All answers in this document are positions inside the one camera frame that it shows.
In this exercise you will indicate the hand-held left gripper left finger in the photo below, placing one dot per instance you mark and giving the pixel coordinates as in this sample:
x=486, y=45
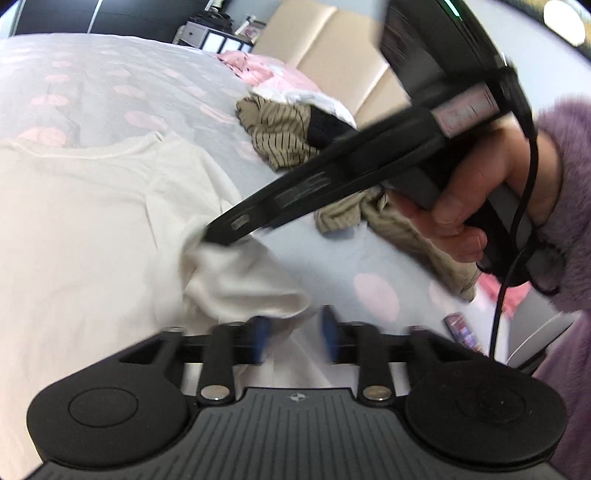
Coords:
x=261, y=340

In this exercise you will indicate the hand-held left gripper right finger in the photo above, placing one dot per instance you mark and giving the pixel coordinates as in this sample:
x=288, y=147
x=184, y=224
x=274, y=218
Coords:
x=328, y=337

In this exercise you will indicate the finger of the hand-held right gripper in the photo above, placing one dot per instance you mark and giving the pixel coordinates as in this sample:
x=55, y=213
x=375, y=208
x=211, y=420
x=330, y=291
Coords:
x=295, y=196

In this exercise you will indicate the cream t-shirt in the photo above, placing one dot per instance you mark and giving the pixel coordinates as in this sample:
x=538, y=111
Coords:
x=92, y=217

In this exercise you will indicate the person's right forearm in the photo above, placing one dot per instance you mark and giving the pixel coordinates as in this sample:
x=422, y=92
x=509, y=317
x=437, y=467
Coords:
x=572, y=194

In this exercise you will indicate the person's right hand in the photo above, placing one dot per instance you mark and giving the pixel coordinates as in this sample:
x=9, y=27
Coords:
x=485, y=166

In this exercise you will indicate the brown striped garment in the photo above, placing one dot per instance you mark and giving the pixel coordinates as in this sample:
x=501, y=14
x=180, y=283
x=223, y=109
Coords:
x=277, y=134

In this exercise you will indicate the black garment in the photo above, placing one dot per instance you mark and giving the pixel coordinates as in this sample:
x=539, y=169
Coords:
x=330, y=127

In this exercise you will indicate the white garment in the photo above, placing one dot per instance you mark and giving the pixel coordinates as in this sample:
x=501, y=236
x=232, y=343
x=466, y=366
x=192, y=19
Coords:
x=318, y=99

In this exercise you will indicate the pink patterned pillow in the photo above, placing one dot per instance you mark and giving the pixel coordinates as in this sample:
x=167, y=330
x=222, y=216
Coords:
x=268, y=74

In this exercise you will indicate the dark patterned phone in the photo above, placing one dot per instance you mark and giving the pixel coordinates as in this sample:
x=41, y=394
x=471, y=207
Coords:
x=463, y=333

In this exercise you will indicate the round white ceiling lamp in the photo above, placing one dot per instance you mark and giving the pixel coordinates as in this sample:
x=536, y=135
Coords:
x=564, y=21

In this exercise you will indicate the white nightstand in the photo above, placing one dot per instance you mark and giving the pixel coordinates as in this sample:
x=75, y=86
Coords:
x=207, y=39

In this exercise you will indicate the plain pink pillow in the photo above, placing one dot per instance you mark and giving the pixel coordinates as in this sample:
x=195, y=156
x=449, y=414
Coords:
x=508, y=295

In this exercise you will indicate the purple fleece robe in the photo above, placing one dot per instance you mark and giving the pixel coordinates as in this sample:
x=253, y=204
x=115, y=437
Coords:
x=568, y=406

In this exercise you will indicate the dark wardrobe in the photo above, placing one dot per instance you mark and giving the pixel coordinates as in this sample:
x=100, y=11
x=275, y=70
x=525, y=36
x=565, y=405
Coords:
x=92, y=14

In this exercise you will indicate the picture frame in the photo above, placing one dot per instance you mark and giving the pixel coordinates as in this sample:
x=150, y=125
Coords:
x=251, y=30

